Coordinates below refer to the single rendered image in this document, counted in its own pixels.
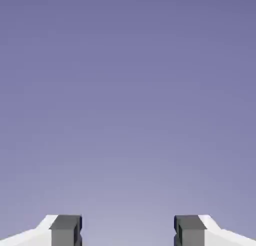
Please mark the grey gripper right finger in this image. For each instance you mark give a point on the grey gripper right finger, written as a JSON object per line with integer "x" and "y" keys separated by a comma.
{"x": 192, "y": 232}

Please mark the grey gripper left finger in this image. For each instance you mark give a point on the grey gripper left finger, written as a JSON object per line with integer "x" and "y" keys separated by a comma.
{"x": 64, "y": 232}

